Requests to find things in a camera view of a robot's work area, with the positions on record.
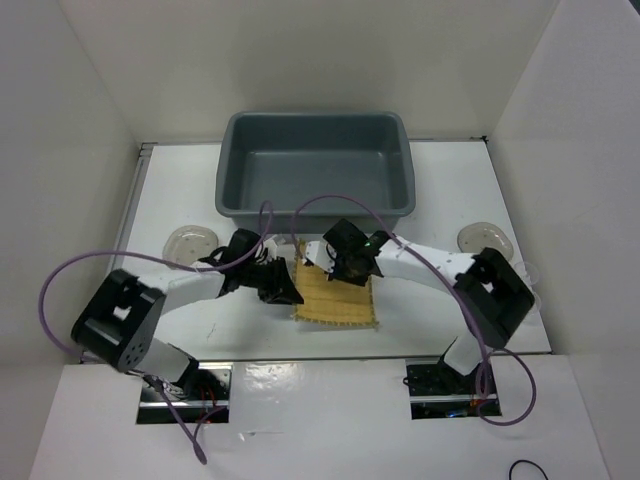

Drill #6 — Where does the grey plastic bin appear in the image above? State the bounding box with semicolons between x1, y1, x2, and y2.
215;112;416;233

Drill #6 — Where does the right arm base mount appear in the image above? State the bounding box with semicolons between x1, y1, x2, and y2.
402;360;502;420

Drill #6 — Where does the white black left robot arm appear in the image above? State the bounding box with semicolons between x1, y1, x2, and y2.
71;229;304;400

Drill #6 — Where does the black cable loop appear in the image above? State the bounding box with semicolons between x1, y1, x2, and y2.
509;459;550;480

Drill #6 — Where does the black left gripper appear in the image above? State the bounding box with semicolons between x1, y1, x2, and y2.
240;256;303;306

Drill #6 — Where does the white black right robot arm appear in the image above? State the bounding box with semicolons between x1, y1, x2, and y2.
302;219;535;393

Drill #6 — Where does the clear plastic cup upper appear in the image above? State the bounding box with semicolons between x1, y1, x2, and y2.
513;261;540;290

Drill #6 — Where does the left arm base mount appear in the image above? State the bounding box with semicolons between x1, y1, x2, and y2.
136;362;232;426

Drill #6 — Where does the yellow woven bamboo mat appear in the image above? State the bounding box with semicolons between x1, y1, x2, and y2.
293;258;378;328

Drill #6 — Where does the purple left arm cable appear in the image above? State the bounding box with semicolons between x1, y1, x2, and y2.
39;200;275;466

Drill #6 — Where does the clear glass plate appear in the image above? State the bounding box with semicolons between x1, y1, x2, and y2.
163;225;219;266
457;222;514;261

